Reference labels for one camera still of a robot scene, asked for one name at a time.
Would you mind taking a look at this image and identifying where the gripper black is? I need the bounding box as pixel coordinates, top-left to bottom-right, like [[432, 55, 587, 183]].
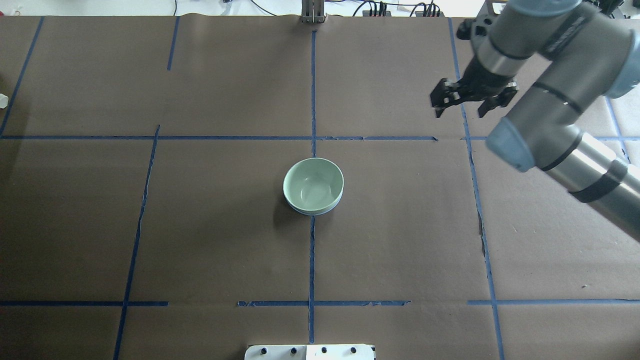
[[430, 55, 519, 119]]

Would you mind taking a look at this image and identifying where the green bowl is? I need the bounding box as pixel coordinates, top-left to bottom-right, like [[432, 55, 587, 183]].
[[282, 157, 345, 211]]

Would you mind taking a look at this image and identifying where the blue bowl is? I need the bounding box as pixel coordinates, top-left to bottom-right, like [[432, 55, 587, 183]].
[[286, 198, 341, 216]]

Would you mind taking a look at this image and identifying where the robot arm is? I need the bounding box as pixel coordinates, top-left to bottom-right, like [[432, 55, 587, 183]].
[[430, 0, 640, 240]]

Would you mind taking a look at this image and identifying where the orange black connector near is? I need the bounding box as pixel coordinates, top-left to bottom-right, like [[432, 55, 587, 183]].
[[409, 0, 442, 18]]

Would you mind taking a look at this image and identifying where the orange black connector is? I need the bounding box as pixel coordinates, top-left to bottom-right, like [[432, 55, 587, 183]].
[[352, 0, 392, 18], [409, 0, 442, 18]]

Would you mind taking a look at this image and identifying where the orange black connector far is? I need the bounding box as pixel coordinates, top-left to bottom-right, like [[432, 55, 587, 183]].
[[352, 0, 392, 18]]

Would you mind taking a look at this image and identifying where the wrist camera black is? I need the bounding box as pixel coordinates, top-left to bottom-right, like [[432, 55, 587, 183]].
[[455, 14, 498, 41]]

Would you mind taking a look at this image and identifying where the aluminium frame post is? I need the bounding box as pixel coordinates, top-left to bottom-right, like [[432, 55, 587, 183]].
[[301, 0, 327, 24]]

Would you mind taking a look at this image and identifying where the white camera pole with base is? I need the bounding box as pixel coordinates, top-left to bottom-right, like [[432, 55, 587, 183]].
[[244, 343, 377, 360]]

